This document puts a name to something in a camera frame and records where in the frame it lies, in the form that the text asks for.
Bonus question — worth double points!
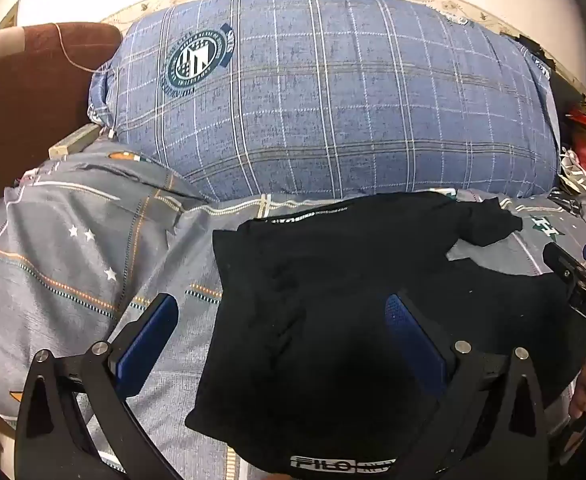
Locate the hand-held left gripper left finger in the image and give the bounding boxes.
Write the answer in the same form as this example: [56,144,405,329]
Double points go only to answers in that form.
[14,292,189,480]

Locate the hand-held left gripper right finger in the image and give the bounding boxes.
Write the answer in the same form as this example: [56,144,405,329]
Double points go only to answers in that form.
[384,293,552,480]

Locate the black pants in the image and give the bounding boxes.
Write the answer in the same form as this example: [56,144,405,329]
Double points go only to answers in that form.
[185,192,586,478]

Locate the person's right hand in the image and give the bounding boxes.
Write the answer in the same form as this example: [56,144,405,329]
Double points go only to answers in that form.
[570,334,586,422]

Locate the black and white bag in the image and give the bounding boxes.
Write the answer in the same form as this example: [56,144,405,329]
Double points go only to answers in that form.
[560,147,586,194]

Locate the grey printed bedsheet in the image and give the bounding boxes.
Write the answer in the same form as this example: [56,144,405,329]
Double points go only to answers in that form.
[0,139,586,480]

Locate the blue plaid pillow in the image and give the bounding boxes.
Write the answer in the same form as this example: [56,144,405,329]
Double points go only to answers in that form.
[87,0,562,201]

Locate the wooden bed frame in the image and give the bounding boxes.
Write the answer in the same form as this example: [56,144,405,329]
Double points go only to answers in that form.
[48,124,102,159]

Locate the thin orange cord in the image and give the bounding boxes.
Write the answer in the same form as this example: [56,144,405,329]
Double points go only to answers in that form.
[55,22,100,74]

